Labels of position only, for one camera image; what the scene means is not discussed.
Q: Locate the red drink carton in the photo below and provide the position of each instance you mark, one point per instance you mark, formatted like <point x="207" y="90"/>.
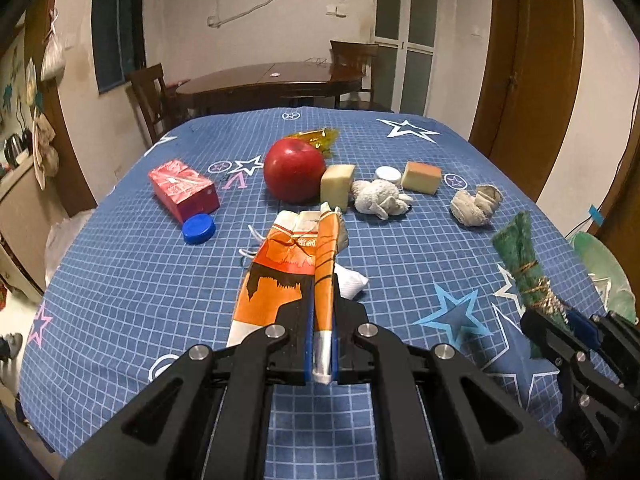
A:
<point x="183" y="191"/>

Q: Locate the dark wooden dining table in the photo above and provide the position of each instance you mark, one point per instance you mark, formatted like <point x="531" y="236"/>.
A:
<point x="252" y="87"/>

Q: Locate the white bottle cap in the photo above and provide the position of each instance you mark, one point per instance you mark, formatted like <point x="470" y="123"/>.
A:
<point x="389" y="174"/>

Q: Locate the blue checkered tablecloth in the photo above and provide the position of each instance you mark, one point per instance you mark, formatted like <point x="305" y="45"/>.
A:
<point x="130" y="295"/>

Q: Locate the white cloth ball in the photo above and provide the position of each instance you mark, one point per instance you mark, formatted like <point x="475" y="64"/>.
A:
<point x="380" y="198"/>

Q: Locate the right wooden chair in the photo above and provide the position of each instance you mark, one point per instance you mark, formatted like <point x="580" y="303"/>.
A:
<point x="362" y="57"/>

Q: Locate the green plastic bag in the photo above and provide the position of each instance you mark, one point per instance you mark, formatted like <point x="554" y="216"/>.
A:
<point x="607" y="275"/>

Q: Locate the kitchen counter cabinet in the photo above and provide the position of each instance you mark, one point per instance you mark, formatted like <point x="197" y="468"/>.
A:
<point x="26" y="215"/>

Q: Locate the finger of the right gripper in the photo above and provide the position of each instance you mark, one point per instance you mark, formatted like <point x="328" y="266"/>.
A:
<point x="547" y="339"/>
<point x="579" y="324"/>

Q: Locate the white cloth pouch with string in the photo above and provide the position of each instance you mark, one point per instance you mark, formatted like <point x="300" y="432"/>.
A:
<point x="351" y="282"/>

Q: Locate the left wooden chair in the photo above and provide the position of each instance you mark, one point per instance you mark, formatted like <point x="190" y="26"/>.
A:
<point x="157" y="100"/>

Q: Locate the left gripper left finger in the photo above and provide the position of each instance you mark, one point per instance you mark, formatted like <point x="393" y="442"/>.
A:
<point x="308" y="331"/>

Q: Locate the white plastic bag hanging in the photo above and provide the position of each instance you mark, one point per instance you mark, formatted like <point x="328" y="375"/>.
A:
<point x="53" y="61"/>

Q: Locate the glass panel door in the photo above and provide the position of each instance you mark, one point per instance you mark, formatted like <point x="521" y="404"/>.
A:
<point x="405" y="33"/>

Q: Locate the blue bottle cap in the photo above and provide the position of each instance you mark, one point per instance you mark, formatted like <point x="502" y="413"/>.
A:
<point x="198" y="229"/>

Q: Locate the pale yellow sponge block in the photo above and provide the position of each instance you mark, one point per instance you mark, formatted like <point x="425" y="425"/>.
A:
<point x="335" y="185"/>

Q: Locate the wooden chair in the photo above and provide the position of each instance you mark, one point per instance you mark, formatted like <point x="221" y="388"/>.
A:
<point x="157" y="100"/>
<point x="362" y="57"/>

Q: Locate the orange-topped sponge block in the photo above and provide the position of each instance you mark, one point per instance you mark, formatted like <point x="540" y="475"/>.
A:
<point x="421" y="178"/>

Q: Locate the green scouring pad roll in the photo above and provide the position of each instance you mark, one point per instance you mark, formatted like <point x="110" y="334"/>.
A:
<point x="515" y="247"/>

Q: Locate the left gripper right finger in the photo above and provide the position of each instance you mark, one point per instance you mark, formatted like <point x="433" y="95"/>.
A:
<point x="335" y="338"/>

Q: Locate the electric kettle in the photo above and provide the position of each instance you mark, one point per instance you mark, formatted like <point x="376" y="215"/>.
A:
<point x="13" y="148"/>

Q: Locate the white trash bag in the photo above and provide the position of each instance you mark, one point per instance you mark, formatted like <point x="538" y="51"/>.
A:
<point x="60" y="237"/>

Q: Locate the red apple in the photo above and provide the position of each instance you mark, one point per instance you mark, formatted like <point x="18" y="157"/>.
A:
<point x="293" y="170"/>

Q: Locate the yellow plastic wrapper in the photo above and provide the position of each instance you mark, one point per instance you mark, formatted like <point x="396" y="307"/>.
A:
<point x="321" y="139"/>

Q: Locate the brown wooden door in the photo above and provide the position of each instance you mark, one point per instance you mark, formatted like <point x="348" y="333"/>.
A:
<point x="529" y="87"/>

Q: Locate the orange paper wrapper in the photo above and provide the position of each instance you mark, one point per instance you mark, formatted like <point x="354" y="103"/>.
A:
<point x="294" y="261"/>

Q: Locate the hanging cloth on wall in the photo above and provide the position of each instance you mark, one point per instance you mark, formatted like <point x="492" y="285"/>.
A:
<point x="46" y="160"/>

